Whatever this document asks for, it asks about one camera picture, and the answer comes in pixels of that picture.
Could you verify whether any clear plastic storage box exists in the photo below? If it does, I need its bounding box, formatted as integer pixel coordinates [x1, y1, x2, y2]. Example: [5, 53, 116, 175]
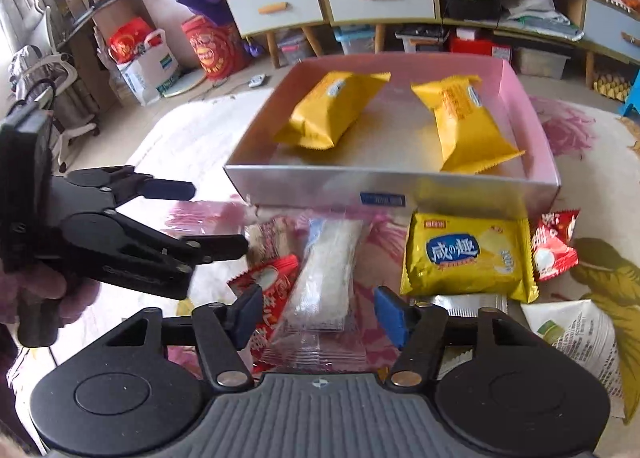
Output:
[276, 30, 314, 67]

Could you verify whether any yellow snack packet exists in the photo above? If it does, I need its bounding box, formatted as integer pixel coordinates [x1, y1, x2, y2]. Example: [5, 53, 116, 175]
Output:
[272, 70, 392, 150]
[410, 76, 526, 173]

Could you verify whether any blue lid storage box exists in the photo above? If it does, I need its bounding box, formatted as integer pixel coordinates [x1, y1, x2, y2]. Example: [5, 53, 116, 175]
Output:
[333, 26, 377, 57]

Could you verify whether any red cardboard box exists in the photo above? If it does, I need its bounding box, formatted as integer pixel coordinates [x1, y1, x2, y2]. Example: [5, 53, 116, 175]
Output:
[446, 32, 514, 64]

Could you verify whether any yellow cracker packet blue label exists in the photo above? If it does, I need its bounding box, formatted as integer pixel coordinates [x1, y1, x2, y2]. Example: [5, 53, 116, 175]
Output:
[400, 212, 541, 305]

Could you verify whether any pink clear wrapper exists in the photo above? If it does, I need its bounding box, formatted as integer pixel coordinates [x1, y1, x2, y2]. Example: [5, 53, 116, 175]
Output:
[169, 200, 261, 239]

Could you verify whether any red gift bag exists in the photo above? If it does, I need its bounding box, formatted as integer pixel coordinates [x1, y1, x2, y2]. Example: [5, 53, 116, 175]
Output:
[108, 20, 164, 64]

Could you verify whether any long red snack packet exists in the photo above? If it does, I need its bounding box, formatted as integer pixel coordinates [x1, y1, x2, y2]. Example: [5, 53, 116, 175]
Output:
[226, 255, 302, 364]

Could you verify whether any silver foil packet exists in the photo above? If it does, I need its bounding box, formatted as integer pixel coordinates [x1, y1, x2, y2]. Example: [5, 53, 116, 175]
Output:
[414, 294, 510, 321]

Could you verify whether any small red snack packet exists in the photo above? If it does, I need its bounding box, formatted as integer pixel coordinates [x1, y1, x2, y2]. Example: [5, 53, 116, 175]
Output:
[529, 209, 582, 283]

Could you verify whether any blue plastic stool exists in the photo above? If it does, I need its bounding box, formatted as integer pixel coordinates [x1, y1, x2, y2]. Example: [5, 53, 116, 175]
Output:
[617, 70, 640, 119]

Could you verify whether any red printed drum bag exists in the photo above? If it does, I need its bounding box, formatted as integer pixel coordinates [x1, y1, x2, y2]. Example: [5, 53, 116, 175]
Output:
[180, 15, 252, 82]

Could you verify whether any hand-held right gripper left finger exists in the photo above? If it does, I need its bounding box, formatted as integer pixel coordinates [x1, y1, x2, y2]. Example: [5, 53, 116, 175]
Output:
[105, 284, 264, 388]

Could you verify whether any white chair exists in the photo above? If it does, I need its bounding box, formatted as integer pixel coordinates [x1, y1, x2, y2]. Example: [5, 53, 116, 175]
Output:
[7, 8, 99, 173]

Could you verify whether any grey curtain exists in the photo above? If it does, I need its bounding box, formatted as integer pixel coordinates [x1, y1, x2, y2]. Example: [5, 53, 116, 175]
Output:
[0, 0, 52, 88]

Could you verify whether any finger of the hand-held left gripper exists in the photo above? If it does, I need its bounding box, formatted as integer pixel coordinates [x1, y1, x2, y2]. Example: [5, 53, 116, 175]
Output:
[65, 165, 197, 211]
[62, 212, 250, 301]

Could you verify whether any pink and silver cardboard box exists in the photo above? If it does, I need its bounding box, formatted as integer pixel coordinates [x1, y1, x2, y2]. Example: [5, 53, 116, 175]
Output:
[222, 56, 562, 219]

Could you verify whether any clear rice cracker packet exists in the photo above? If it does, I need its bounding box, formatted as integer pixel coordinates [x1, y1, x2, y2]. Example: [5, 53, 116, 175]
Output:
[262, 217, 373, 375]

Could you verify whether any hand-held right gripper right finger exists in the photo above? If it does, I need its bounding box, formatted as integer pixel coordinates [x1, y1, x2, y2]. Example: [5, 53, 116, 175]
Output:
[374, 285, 533, 387]

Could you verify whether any pile of white clothes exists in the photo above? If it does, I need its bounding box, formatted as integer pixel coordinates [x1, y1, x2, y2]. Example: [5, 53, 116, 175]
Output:
[504, 0, 585, 42]

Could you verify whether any wooden desk shelf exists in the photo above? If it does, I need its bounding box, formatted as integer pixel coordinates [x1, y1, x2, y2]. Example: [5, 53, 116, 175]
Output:
[49, 0, 157, 109]

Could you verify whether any white paper shopping bag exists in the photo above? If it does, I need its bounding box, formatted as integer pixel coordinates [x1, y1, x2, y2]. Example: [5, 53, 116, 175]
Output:
[116, 29, 182, 107]

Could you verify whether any white and green snack bag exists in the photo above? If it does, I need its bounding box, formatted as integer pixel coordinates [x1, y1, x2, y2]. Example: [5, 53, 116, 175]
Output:
[520, 299, 628, 421]

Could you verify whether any large clear storage bin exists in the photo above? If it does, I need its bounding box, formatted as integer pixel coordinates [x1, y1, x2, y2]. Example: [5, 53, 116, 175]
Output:
[512, 44, 572, 80]

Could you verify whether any person's left hand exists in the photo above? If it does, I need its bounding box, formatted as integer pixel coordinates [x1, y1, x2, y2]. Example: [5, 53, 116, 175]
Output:
[0, 265, 102, 326]

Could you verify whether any egg tray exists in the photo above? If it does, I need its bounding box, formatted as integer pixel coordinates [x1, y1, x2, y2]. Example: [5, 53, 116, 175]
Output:
[592, 66, 634, 102]

